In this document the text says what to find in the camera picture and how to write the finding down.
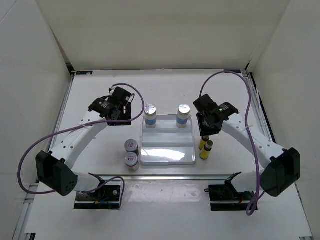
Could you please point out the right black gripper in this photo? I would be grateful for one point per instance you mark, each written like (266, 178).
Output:
(203, 131)

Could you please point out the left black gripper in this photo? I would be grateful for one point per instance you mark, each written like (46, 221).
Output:
(126, 116)

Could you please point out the yellow label bottle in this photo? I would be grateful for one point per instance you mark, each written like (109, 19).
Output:
(205, 152)
(203, 141)

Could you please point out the blue label bead jar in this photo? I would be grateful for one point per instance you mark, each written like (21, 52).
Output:
(150, 116)
(182, 117)

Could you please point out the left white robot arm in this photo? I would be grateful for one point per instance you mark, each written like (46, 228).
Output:
(54, 168)

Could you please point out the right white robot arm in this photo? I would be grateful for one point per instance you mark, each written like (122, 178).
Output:
(280, 166)

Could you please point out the dark spice jar red label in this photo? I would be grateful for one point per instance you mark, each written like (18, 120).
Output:
(131, 146)

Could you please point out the tan spice jar red label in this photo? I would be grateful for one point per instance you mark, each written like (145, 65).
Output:
(132, 161)

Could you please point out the white tiered organizer tray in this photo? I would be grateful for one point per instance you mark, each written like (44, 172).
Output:
(167, 144)

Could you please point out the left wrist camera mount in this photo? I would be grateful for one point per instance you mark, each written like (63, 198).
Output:
(128, 99)

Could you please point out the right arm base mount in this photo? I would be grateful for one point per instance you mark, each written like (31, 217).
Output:
(224, 197)

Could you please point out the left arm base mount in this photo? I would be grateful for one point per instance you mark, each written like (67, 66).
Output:
(108, 197)

